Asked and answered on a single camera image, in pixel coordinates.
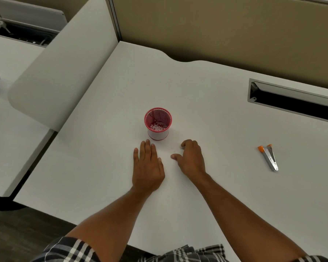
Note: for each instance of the person's right forearm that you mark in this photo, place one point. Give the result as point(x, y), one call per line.
point(248, 221)

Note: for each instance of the person's left thumb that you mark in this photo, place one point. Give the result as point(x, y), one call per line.
point(160, 163)

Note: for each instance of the person's left hand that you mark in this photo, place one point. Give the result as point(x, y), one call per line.
point(147, 169)

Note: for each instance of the white desk divider panel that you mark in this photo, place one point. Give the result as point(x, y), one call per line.
point(62, 70)

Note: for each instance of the person's left middle finger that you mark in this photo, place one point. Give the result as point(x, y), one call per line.
point(148, 148)

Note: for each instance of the plaid shirt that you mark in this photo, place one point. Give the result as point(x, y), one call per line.
point(71, 251)

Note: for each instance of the red mesh pen cup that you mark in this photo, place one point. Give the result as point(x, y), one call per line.
point(158, 133)

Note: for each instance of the heap of white pellets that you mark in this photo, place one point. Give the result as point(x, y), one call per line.
point(158, 127)

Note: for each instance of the person's left forearm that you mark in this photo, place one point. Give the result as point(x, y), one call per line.
point(109, 223)

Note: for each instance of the person's right thumb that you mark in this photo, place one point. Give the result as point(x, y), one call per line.
point(175, 156)

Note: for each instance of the person's right hand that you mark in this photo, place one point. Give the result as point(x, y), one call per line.
point(191, 160)

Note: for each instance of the beige partition screen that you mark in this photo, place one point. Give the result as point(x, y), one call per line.
point(235, 32)

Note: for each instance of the person's left little finger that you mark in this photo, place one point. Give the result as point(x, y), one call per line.
point(135, 154)

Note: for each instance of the aluminium partition post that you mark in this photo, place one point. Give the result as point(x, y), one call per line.
point(114, 19)

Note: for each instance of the silver stapler with orange tips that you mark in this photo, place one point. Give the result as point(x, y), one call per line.
point(270, 158)

